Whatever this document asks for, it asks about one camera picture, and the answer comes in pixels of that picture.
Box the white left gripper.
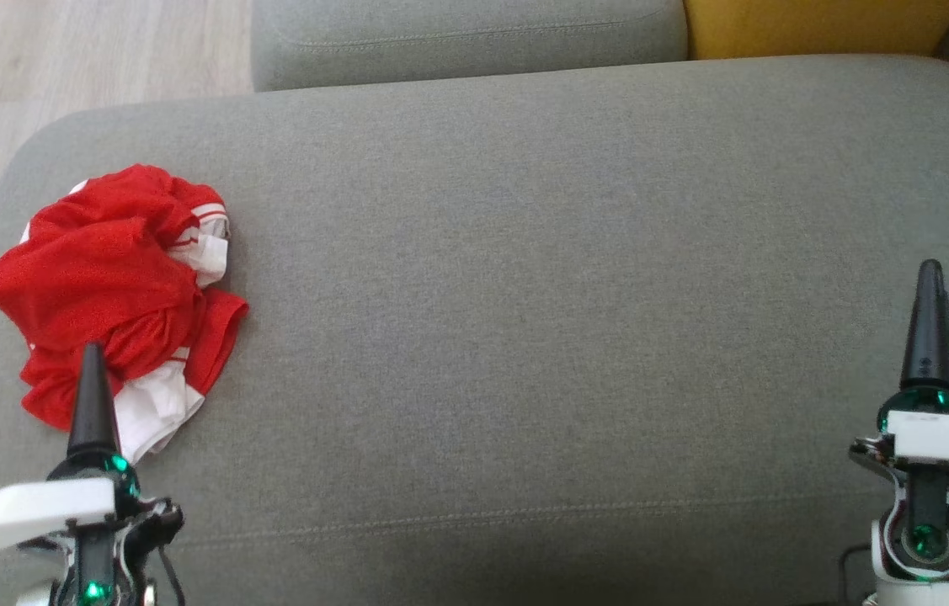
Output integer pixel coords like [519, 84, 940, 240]
[0, 341, 184, 575]

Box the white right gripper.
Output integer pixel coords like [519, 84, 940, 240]
[849, 259, 949, 476]

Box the red basketball jersey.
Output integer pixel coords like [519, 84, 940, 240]
[19, 189, 249, 465]

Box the yellow sofa back cushion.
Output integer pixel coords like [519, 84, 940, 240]
[683, 0, 949, 60]

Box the large grey sofa seat cushion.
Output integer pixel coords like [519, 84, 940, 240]
[0, 55, 949, 606]

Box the smaller grey sofa seat cushion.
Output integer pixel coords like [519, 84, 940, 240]
[251, 0, 688, 92]

